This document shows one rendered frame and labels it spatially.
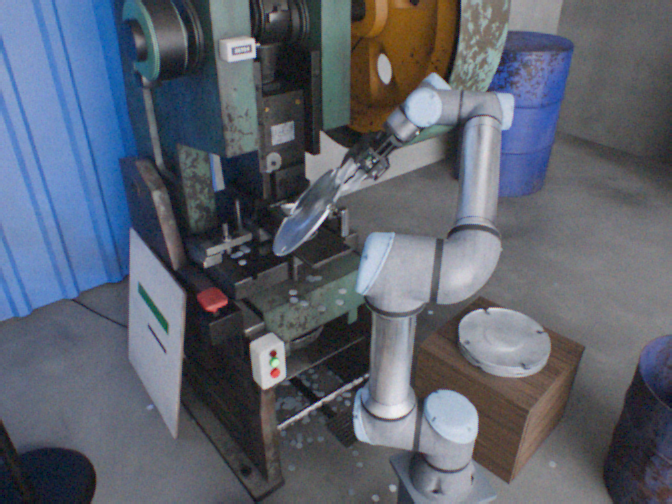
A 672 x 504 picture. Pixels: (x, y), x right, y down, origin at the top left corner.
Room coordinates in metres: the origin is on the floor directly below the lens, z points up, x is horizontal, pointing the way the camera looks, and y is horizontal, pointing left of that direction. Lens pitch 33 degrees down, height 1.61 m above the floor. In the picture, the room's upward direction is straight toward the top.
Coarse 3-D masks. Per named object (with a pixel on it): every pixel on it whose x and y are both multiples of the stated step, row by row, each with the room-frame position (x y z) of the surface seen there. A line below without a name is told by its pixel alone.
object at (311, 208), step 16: (320, 176) 1.45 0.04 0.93; (304, 192) 1.46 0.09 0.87; (320, 192) 1.34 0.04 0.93; (336, 192) 1.26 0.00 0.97; (304, 208) 1.34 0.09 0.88; (320, 208) 1.26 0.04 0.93; (288, 224) 1.37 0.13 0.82; (304, 224) 1.26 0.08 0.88; (288, 240) 1.26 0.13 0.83; (304, 240) 1.17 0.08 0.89
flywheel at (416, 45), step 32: (384, 0) 1.66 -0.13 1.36; (416, 0) 1.74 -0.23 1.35; (448, 0) 1.45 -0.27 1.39; (352, 32) 1.72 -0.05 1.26; (384, 32) 1.67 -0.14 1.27; (416, 32) 1.57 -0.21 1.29; (448, 32) 1.44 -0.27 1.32; (352, 64) 1.77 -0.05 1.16; (416, 64) 1.56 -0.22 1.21; (448, 64) 1.43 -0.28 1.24; (352, 96) 1.77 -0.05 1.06; (384, 96) 1.66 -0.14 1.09; (352, 128) 1.72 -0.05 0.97
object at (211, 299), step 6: (216, 288) 1.15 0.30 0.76; (198, 294) 1.12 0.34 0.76; (204, 294) 1.12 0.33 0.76; (210, 294) 1.12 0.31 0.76; (216, 294) 1.12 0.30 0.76; (222, 294) 1.12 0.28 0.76; (198, 300) 1.10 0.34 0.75; (204, 300) 1.10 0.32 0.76; (210, 300) 1.10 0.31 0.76; (216, 300) 1.10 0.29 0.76; (222, 300) 1.10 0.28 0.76; (204, 306) 1.08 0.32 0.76; (210, 306) 1.07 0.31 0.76; (216, 306) 1.08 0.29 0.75
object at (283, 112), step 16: (272, 96) 1.41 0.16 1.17; (288, 96) 1.44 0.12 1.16; (272, 112) 1.41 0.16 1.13; (288, 112) 1.44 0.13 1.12; (272, 128) 1.41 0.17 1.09; (288, 128) 1.44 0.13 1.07; (272, 144) 1.41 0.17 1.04; (288, 144) 1.44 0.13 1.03; (304, 144) 1.47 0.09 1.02; (272, 160) 1.39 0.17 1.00; (288, 160) 1.44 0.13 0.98; (304, 160) 1.47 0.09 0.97; (240, 176) 1.48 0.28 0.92; (256, 176) 1.41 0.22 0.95; (272, 176) 1.39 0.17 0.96; (288, 176) 1.40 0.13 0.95; (304, 176) 1.42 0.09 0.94; (256, 192) 1.41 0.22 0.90; (272, 192) 1.39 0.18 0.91; (288, 192) 1.40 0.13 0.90
